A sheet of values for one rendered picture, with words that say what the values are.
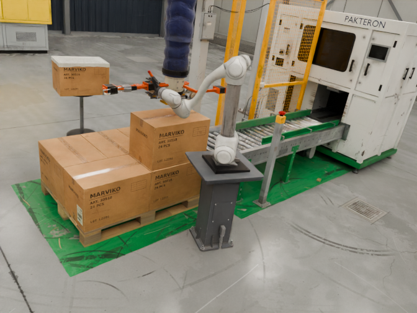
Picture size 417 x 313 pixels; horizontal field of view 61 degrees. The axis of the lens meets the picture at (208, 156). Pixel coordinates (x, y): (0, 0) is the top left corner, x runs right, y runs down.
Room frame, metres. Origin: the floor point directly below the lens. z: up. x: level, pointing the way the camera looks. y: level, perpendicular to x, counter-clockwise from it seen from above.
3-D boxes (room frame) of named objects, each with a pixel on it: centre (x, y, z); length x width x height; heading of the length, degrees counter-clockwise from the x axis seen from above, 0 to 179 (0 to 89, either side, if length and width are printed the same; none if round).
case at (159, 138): (3.03, 0.38, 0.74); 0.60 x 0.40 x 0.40; 133
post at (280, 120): (3.33, -0.64, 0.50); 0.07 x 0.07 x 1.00; 45
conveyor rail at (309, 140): (3.87, -0.94, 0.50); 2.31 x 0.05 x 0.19; 135
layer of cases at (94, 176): (3.02, 0.81, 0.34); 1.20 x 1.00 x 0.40; 135
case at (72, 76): (4.42, 1.75, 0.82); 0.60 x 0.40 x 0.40; 127
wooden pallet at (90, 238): (3.02, 0.81, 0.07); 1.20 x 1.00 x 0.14; 135
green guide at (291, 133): (4.16, -1.16, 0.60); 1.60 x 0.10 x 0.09; 135
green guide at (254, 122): (4.54, -0.78, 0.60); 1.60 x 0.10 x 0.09; 135
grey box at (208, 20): (4.45, 0.23, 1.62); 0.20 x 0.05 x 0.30; 135
